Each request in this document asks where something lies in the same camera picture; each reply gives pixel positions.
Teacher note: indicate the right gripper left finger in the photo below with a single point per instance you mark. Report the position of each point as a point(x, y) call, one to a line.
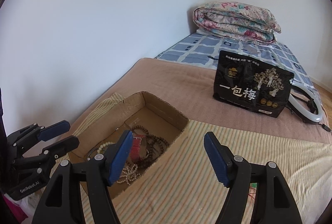
point(61, 200)

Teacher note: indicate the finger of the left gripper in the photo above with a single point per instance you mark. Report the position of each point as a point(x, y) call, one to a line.
point(53, 131)
point(59, 148)

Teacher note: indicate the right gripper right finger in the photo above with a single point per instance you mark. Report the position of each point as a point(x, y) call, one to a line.
point(273, 202)

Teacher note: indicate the pink sleeve forearm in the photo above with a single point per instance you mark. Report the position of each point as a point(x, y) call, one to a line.
point(11, 212)

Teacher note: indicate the striped yellow cloth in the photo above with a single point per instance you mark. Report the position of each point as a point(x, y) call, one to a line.
point(181, 187)

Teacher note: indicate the brown cardboard box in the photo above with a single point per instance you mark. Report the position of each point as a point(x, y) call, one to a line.
point(142, 125)

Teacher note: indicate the black snack bag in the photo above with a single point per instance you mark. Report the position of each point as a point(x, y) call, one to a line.
point(251, 84)

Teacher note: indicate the brown bed blanket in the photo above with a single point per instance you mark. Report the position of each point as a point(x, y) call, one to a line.
point(190, 90)

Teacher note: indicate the folded floral quilt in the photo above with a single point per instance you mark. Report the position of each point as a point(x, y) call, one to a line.
point(239, 21)

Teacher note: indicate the white ring light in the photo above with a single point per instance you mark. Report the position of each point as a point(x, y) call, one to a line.
point(304, 103)

